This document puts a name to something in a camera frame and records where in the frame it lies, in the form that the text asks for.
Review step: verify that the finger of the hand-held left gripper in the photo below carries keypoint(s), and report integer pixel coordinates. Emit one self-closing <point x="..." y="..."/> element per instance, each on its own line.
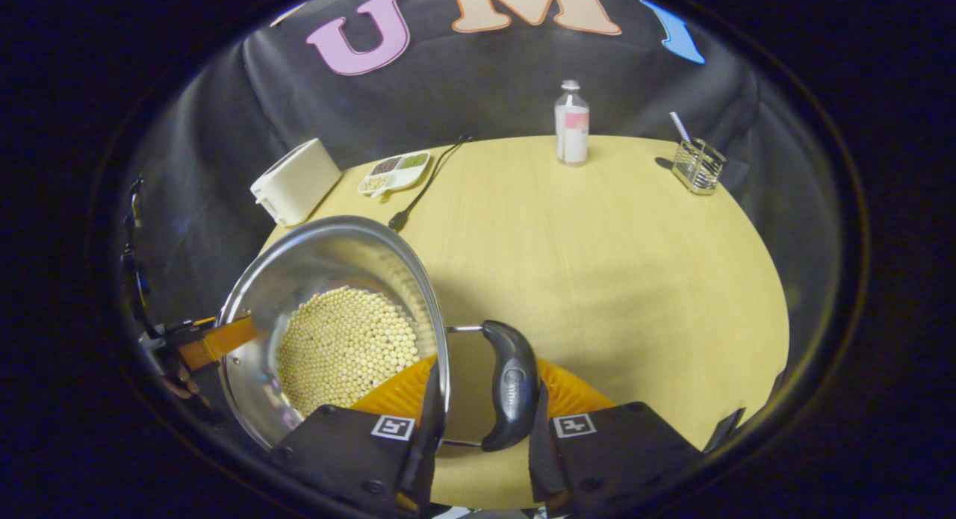
<point x="224" y="338"/>

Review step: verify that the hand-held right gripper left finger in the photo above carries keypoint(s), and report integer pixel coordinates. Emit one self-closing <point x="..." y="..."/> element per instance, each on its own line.
<point x="426" y="459"/>

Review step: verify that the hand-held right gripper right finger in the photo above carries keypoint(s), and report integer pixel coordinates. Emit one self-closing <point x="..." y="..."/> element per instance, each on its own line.
<point x="541" y="459"/>

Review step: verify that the pile of yellow beans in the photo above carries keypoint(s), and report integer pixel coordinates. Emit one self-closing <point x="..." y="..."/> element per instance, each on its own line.
<point x="343" y="347"/>

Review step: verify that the white toaster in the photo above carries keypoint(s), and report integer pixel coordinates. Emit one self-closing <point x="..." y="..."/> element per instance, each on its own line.
<point x="295" y="183"/>

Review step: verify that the white divided seasoning dish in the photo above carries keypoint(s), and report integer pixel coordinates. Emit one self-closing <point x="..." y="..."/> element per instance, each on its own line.
<point x="396" y="174"/>

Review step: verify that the clear bottle with pink label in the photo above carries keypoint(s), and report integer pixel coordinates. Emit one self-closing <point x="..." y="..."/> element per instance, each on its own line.
<point x="572" y="134"/>

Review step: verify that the clear glass cup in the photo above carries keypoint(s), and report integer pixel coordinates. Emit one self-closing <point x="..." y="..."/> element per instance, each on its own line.
<point x="698" y="168"/>

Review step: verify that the white straw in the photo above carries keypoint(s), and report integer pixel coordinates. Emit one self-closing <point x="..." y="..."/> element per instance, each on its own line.
<point x="679" y="125"/>

